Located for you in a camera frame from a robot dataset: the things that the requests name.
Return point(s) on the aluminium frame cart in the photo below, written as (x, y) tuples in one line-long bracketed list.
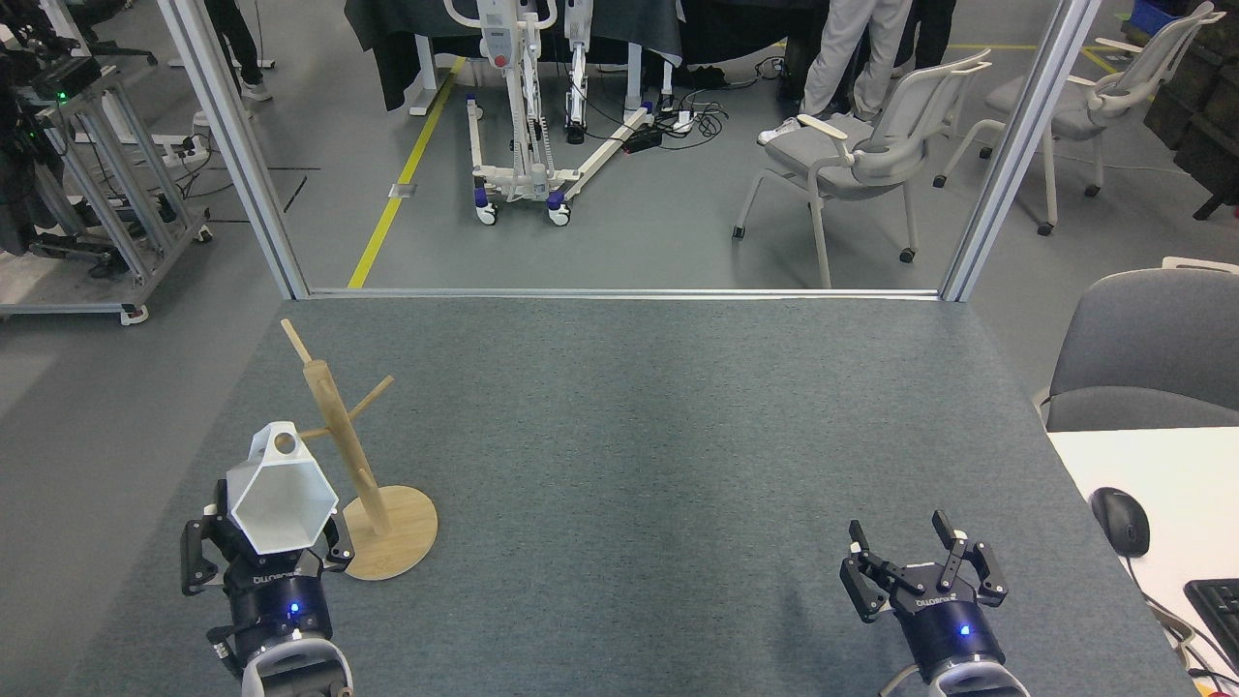
[(68, 290)]

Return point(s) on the black table cloth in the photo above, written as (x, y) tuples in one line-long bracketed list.
[(407, 29)]

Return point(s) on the white power strip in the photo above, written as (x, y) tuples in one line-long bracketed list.
[(678, 121)]

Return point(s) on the silver floor plate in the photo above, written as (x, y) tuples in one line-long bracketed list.
[(403, 191)]

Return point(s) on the dark grey padded chair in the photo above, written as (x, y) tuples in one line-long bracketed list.
[(1142, 339)]

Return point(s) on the black computer mouse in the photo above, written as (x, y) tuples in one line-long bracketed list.
[(1121, 521)]

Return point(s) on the white desk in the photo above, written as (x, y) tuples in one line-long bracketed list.
[(1162, 474)]

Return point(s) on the person in light trousers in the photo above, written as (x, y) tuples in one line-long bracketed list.
[(852, 48)]

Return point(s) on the blue bin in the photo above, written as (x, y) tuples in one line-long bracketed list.
[(1157, 14)]

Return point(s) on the black keyboard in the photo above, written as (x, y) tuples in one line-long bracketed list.
[(1218, 615)]

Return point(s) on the white faceted cup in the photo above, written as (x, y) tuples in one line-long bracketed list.
[(281, 503)]

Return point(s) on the white stand on wheels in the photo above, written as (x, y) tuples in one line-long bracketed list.
[(523, 116)]

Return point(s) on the person in dark trousers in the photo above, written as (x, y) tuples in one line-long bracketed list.
[(934, 29)]

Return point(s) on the person with white shoes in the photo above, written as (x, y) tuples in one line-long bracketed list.
[(237, 44)]

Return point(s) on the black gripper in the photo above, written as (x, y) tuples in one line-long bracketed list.
[(276, 600), (944, 624)]

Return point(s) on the silver table edge rail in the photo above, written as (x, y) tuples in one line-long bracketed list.
[(619, 293)]

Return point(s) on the wooden cup rack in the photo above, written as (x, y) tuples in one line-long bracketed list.
[(334, 407)]

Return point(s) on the silver frame post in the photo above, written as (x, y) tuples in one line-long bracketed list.
[(233, 145), (1020, 145)]

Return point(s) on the black power strip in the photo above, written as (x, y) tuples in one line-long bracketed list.
[(643, 139)]

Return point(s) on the white table leg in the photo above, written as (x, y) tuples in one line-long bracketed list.
[(426, 82)]

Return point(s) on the grey chair with white frame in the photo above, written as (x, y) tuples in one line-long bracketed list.
[(823, 160), (1079, 116)]

